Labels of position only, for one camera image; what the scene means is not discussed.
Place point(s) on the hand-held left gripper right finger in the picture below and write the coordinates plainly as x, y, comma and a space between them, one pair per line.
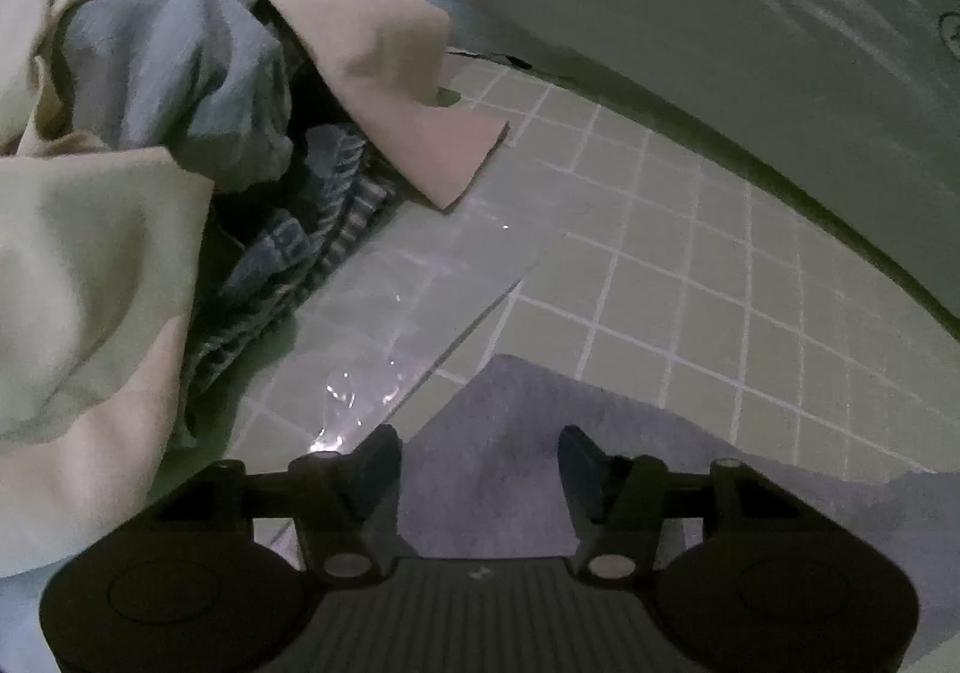
581, 472

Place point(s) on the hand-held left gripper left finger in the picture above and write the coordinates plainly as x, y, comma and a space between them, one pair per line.
381, 467

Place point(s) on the grey cloth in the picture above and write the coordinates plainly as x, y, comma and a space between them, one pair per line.
487, 463

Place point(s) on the clear plastic sheet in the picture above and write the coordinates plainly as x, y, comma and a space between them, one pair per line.
420, 283

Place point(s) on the green grid mat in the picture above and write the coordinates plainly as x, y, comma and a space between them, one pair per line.
675, 268

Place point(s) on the blue striped cloth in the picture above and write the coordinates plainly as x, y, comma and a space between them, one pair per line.
300, 245

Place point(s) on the cream cloth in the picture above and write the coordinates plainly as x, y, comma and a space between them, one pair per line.
90, 253

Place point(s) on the beige pink cloth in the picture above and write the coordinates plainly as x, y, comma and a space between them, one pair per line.
375, 43

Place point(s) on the blue grey garment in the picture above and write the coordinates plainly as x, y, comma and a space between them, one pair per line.
165, 58

